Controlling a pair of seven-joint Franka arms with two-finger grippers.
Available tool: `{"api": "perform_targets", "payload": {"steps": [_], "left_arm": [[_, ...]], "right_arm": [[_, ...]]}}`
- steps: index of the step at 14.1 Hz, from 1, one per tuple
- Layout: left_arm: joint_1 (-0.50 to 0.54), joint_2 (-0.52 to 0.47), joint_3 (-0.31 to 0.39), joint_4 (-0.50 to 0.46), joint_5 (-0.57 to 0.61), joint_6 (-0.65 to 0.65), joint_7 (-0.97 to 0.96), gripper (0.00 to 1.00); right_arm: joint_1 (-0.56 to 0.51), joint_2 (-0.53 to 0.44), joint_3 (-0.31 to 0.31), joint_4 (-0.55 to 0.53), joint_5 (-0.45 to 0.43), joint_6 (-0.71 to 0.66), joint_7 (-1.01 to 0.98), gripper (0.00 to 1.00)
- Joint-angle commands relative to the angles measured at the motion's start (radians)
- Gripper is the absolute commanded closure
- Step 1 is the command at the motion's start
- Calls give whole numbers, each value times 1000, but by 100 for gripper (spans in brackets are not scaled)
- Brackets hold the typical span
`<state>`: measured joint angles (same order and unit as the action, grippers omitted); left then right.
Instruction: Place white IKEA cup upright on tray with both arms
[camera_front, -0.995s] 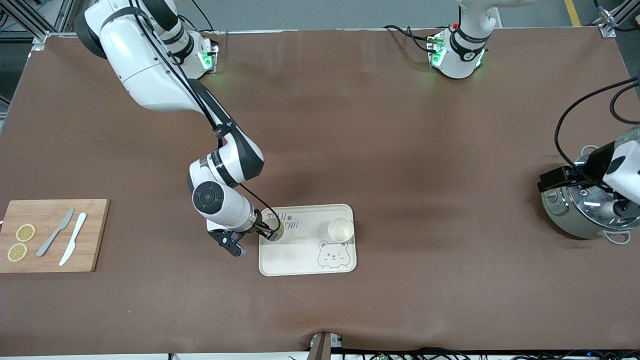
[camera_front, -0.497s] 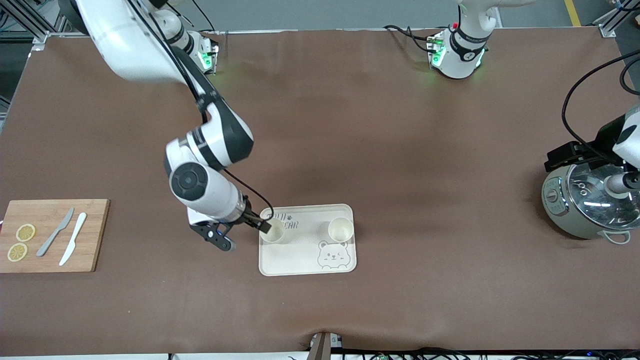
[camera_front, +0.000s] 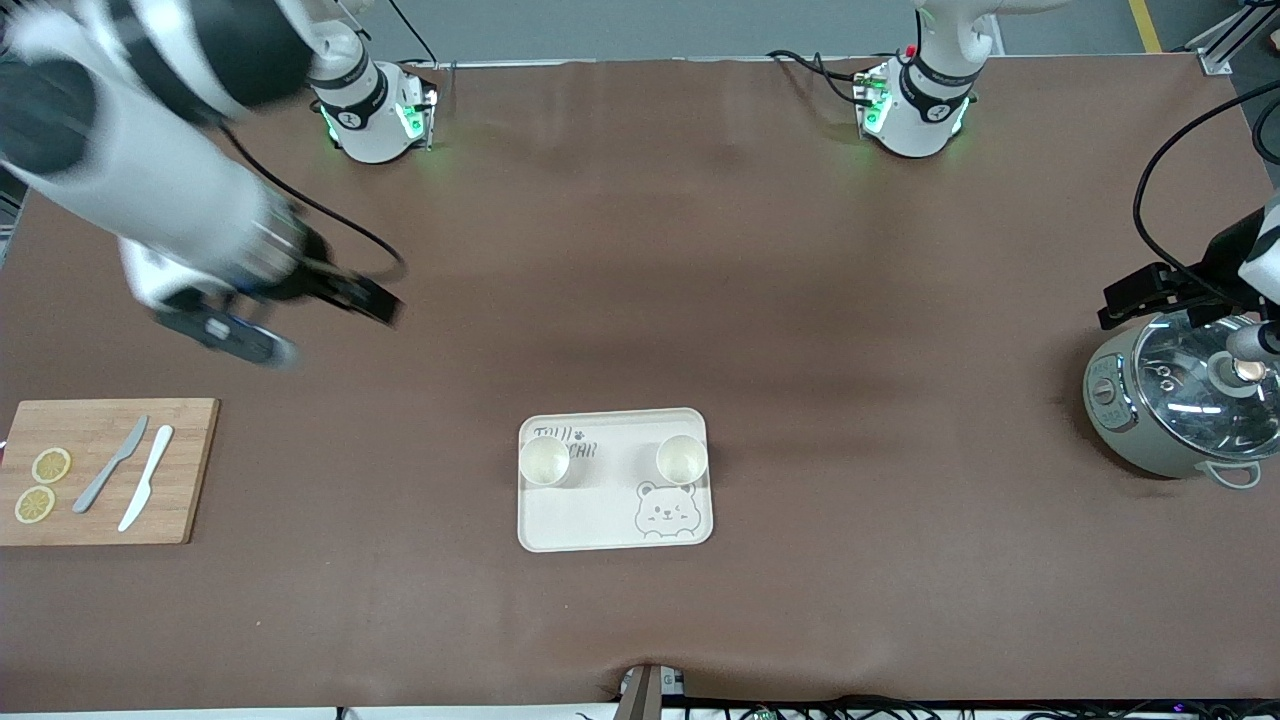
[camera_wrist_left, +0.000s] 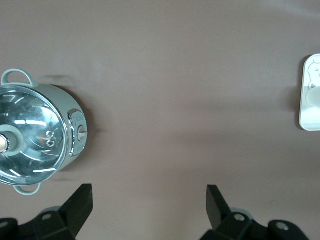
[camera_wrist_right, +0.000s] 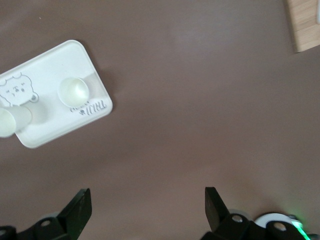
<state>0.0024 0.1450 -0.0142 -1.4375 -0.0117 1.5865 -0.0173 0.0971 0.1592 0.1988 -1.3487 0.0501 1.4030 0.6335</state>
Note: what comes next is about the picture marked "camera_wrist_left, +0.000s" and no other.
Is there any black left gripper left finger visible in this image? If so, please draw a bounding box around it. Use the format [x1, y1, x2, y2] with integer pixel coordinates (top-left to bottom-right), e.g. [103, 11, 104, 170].
[0, 183, 94, 240]

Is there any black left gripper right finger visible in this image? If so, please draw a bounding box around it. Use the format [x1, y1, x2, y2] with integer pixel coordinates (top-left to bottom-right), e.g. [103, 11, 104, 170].
[199, 184, 311, 240]

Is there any beige tray with bear print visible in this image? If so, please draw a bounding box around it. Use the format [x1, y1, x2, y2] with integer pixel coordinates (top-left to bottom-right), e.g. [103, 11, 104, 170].
[298, 53, 320, 132]

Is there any glass pot lid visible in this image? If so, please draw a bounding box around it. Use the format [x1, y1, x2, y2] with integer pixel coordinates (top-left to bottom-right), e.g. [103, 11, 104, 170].
[0, 84, 70, 186]

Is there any green electric cooking pot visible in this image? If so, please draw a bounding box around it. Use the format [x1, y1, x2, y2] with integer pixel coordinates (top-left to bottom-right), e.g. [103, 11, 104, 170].
[0, 68, 90, 196]

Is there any brown table cover mat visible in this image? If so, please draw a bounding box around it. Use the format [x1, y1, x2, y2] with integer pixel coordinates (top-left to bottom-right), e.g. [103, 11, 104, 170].
[0, 0, 320, 240]

